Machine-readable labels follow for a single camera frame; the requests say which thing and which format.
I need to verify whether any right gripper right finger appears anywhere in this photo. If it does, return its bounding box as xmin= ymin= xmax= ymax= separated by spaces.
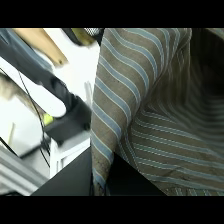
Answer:
xmin=105 ymin=152 xmax=167 ymax=197

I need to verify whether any silver frame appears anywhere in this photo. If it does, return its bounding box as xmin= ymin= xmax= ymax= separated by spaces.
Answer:
xmin=0 ymin=137 xmax=92 ymax=197

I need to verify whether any striped long-sleeved shirt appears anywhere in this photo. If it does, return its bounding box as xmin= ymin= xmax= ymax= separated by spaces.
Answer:
xmin=89 ymin=27 xmax=224 ymax=197

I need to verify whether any black cable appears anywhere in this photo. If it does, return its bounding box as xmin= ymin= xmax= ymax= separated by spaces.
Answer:
xmin=0 ymin=68 xmax=52 ymax=168

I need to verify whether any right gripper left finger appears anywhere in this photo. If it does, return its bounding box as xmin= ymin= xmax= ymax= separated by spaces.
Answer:
xmin=30 ymin=147 xmax=93 ymax=197

